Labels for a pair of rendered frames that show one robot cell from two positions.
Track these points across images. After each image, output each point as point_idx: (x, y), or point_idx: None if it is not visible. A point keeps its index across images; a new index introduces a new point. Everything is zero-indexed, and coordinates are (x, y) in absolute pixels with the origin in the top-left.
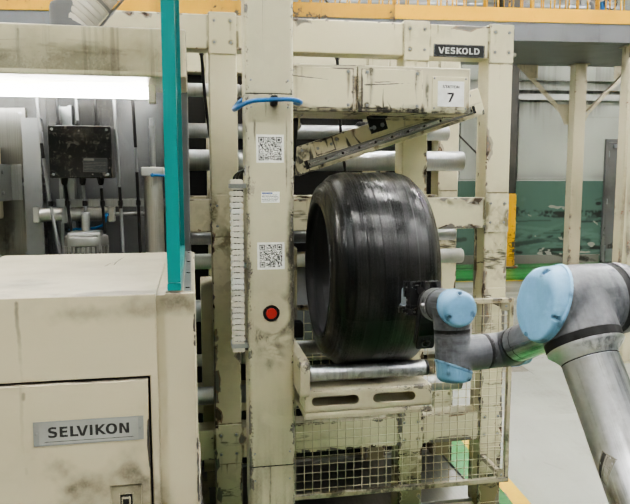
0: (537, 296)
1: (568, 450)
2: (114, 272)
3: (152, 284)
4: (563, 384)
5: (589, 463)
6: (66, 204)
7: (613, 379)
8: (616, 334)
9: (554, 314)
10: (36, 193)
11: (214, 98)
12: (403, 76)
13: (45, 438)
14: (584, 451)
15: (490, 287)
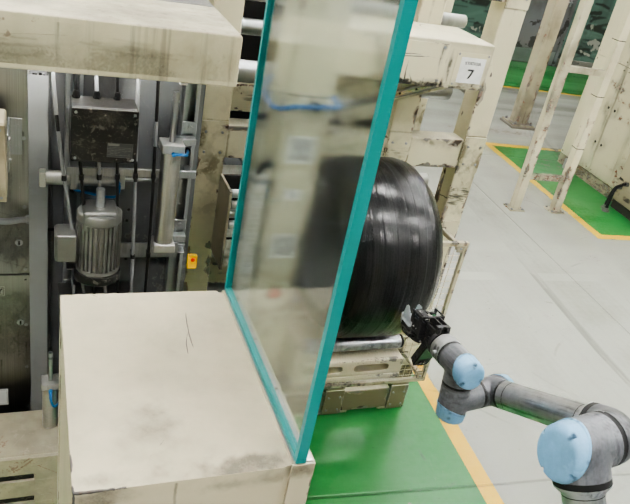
0: (561, 450)
1: (461, 316)
2: (209, 380)
3: (266, 430)
4: (460, 233)
5: (477, 333)
6: (80, 179)
7: None
8: (609, 489)
9: (573, 475)
10: (41, 154)
11: None
12: (431, 49)
13: None
14: (474, 318)
15: (447, 220)
